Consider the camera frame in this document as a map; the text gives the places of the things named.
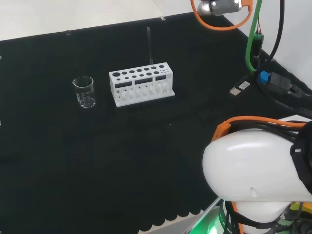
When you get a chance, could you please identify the clear glass rod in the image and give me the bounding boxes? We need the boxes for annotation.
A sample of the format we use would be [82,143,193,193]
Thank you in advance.
[147,26,155,69]

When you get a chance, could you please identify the white test tube rack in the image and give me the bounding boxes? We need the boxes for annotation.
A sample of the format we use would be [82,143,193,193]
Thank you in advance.
[109,62,176,108]

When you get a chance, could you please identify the black bench cloth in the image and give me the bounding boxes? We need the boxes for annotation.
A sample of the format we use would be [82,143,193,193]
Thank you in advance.
[0,11,312,234]

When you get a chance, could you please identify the clear glass beaker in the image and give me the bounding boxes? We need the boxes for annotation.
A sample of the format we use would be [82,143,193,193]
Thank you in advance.
[72,76,97,109]

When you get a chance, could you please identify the usb plug with white label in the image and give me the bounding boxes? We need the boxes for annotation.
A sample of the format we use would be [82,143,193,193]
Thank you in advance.
[229,79,251,96]

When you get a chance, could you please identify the green terminal connector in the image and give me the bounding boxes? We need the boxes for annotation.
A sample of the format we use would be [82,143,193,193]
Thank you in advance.
[252,32,265,55]

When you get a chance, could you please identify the black connector block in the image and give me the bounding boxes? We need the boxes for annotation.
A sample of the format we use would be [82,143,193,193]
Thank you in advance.
[268,72,299,96]

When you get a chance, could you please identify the yellow stop button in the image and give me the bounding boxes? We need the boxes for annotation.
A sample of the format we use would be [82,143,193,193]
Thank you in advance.
[290,201,312,213]

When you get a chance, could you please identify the orange cable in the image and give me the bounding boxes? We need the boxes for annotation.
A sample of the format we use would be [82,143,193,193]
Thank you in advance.
[191,0,308,234]

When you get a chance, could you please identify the blue cable connector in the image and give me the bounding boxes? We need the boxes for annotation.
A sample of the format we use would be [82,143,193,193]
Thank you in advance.
[257,71,271,85]

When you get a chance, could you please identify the green cable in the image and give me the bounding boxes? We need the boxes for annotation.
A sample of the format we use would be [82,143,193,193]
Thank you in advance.
[245,0,265,73]

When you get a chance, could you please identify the silver wrist mount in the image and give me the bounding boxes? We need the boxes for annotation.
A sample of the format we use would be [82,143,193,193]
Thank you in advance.
[196,0,244,17]

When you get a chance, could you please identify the thick black cable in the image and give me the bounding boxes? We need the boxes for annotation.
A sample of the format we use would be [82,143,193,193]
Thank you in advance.
[268,0,286,63]

